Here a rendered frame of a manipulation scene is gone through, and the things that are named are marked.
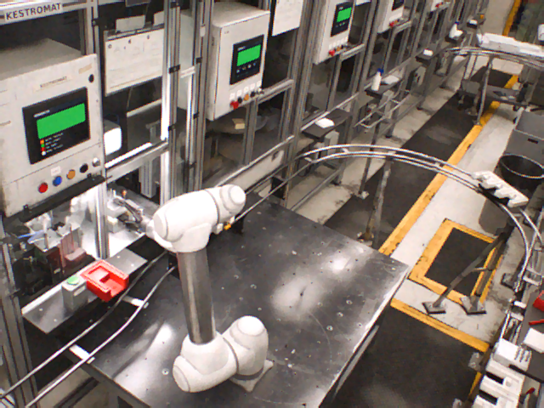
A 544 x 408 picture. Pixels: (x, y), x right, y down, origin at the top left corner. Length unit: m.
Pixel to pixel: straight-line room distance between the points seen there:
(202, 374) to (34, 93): 1.11
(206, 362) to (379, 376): 1.53
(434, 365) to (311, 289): 1.12
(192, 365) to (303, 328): 0.68
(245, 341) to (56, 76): 1.14
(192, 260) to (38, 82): 0.74
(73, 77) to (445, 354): 2.71
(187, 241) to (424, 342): 2.18
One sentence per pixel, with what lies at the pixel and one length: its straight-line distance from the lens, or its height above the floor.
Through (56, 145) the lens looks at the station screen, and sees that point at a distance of 1.90.
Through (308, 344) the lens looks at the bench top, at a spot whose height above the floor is 0.68.
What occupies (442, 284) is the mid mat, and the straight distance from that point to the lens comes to 4.08.
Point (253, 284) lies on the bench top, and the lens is 2.65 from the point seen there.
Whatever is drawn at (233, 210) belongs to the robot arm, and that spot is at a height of 1.45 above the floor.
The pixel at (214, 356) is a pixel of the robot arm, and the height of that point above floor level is 0.94.
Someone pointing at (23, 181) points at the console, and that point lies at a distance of 1.90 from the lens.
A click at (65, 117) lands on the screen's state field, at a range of 1.89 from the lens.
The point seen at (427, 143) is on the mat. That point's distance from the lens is 6.03.
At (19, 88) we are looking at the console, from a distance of 1.77.
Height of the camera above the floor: 2.49
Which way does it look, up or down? 35 degrees down
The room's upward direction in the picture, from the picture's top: 9 degrees clockwise
